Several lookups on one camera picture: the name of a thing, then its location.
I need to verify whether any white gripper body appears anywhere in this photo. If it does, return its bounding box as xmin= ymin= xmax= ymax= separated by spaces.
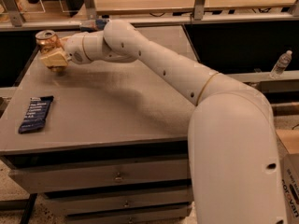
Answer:
xmin=64 ymin=34 xmax=86 ymax=64

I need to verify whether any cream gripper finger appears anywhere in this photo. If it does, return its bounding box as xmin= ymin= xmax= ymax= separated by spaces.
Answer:
xmin=40 ymin=48 xmax=68 ymax=69

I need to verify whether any orange soda can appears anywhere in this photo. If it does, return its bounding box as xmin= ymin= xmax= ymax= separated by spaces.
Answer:
xmin=35 ymin=29 xmax=64 ymax=73

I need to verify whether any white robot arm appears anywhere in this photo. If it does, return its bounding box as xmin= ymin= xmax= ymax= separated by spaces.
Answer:
xmin=36 ymin=20 xmax=288 ymax=224

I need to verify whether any blue red energy drink can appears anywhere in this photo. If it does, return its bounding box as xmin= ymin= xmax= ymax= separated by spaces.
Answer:
xmin=79 ymin=19 xmax=107 ymax=33

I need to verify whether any grey drawer cabinet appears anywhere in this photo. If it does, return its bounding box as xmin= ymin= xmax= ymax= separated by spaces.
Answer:
xmin=0 ymin=25 xmax=200 ymax=224

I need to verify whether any clear plastic water bottle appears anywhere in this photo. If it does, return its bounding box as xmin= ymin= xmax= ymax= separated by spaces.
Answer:
xmin=269 ymin=50 xmax=292 ymax=79

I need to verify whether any brown cardboard box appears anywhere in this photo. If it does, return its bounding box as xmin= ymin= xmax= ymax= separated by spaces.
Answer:
xmin=277 ymin=130 xmax=299 ymax=154

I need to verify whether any white corovan cardboard box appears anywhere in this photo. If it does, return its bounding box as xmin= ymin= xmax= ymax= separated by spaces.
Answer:
xmin=282 ymin=154 xmax=299 ymax=224

